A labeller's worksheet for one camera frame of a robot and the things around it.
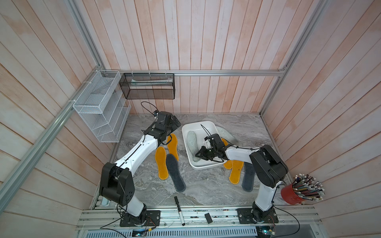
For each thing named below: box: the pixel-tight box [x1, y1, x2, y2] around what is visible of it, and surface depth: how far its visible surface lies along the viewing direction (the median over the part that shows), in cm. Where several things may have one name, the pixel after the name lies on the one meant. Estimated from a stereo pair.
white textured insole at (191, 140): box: [186, 130, 201, 163], surface depth 102 cm
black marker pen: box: [174, 195, 186, 227], surface depth 76 cm
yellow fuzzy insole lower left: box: [154, 146, 169, 180], surface depth 95 cm
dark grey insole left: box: [165, 153, 187, 193], surface depth 90 cm
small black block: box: [204, 212, 213, 225], surface depth 75 cm
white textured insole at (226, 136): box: [215, 125, 240, 146], surface depth 109 cm
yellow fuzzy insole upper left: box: [166, 133, 180, 162], surface depth 101 cm
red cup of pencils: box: [280, 173, 325, 205], surface depth 70 cm
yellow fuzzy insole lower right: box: [224, 160, 245, 185], surface depth 90 cm
